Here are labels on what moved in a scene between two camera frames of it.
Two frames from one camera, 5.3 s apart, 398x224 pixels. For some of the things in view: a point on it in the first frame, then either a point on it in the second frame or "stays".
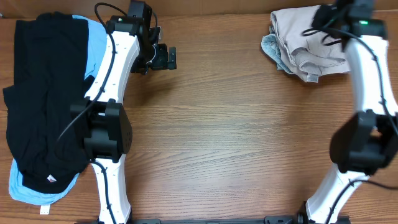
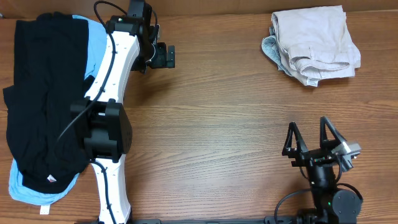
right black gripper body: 326,18 to 310,158
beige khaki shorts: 305,49 stays
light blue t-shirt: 97,35 stays
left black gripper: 161,61 stays
